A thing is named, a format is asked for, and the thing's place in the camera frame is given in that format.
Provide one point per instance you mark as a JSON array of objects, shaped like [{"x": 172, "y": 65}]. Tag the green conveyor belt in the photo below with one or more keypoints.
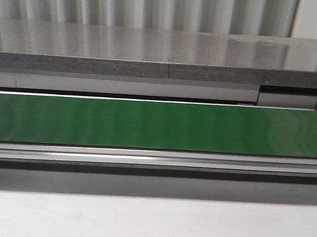
[{"x": 98, "y": 121}]

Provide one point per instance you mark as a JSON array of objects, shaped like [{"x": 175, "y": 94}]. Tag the grey speckled stone counter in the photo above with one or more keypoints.
[{"x": 143, "y": 53}]

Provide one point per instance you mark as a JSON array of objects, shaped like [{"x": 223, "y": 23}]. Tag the white pleated curtain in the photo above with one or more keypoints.
[{"x": 277, "y": 18}]

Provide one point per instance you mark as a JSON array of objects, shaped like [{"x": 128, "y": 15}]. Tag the aluminium conveyor frame rail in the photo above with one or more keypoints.
[{"x": 160, "y": 160}]

